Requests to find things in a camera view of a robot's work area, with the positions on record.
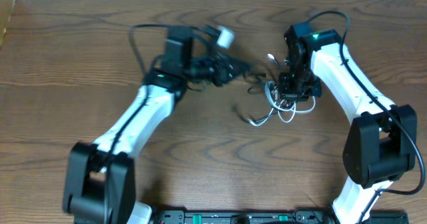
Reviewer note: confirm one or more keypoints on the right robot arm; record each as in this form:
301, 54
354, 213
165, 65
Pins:
381, 143

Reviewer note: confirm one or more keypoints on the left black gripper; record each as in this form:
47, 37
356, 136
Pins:
219, 70

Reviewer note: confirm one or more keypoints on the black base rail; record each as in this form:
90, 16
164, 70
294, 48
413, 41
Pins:
187, 217

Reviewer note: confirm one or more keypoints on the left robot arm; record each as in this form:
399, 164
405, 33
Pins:
100, 179

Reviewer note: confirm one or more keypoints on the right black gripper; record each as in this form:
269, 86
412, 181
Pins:
287, 92

